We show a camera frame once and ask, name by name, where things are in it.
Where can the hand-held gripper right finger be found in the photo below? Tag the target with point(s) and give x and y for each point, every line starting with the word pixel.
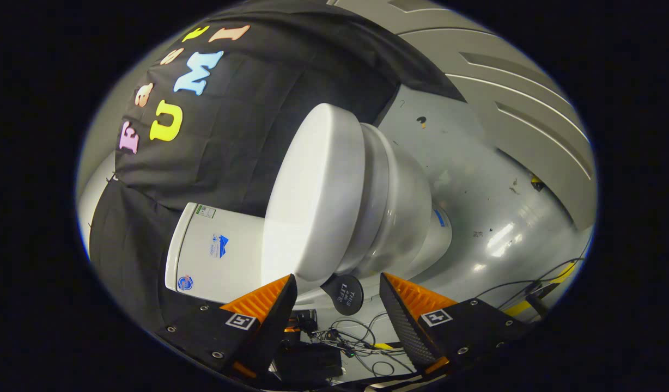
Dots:
pixel 402 321

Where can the grey drawer cabinet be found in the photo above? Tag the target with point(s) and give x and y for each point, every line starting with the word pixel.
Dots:
pixel 520 92

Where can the black backdrop cloth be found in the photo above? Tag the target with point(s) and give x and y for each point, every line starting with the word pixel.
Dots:
pixel 242 136

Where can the round black lid pull tab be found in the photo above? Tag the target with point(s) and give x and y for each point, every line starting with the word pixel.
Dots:
pixel 345 296

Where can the black box on floor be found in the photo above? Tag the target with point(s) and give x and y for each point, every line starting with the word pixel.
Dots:
pixel 307 360

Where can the white toilet bowl with seat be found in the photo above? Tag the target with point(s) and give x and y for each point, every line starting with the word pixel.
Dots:
pixel 400 207

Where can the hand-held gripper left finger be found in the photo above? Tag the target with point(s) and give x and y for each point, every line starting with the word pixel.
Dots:
pixel 272 321

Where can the small yellow black floor object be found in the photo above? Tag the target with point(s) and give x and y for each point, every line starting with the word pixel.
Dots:
pixel 537 183

